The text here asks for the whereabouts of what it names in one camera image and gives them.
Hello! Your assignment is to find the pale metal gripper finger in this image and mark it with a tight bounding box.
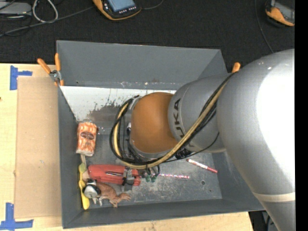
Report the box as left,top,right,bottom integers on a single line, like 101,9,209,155
123,167,135,179
120,178,134,192

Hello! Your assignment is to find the brown toy animal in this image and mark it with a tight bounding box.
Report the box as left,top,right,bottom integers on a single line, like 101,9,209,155
92,181,132,208

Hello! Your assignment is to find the red stapler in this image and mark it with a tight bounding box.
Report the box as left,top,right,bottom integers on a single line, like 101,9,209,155
87,164,141,186

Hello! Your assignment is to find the thin red and white straw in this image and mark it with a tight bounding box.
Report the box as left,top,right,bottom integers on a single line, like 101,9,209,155
156,173,191,179

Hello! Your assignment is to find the white and black round toy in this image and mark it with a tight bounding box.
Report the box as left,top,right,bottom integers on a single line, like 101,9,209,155
82,179,102,199

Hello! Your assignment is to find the yellow toy banana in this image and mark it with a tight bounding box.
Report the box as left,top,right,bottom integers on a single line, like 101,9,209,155
78,162,90,210

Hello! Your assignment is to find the orange and white packet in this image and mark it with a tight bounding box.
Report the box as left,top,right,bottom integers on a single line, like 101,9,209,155
76,120,98,157

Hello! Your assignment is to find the red and white striped stick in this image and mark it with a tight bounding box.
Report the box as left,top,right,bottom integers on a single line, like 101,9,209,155
186,158,218,174

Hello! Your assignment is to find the brown cardboard board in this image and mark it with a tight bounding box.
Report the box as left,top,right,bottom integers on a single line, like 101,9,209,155
13,76,62,219

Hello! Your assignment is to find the grey metal bin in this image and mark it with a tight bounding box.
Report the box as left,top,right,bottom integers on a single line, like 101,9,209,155
56,40,265,229

